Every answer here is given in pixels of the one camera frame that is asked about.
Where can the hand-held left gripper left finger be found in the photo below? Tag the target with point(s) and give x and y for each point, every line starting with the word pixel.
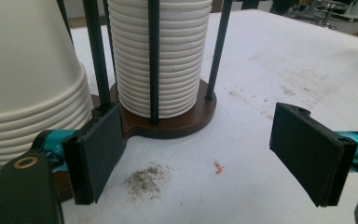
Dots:
pixel 96 155

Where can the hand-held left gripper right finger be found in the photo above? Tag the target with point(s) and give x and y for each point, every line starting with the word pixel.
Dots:
pixel 307 155

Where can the metal stool base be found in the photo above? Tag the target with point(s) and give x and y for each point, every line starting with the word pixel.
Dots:
pixel 327 15

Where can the stack of white paper cups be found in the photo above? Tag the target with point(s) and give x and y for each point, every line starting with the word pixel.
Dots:
pixel 28 77
pixel 183 46

